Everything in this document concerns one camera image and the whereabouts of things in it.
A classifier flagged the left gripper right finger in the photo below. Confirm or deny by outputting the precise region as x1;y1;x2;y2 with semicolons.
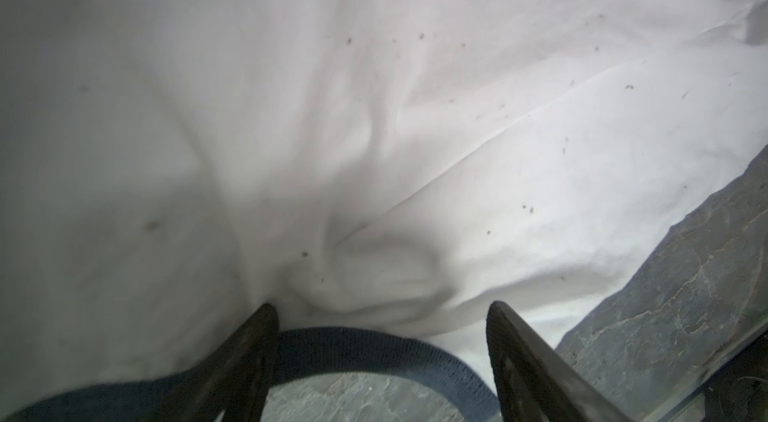
486;301;630;422

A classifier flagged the white tank top navy trim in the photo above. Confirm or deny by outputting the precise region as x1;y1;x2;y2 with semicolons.
1;0;767;415

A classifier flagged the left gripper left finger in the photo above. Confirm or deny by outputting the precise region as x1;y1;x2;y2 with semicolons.
149;304;280;421

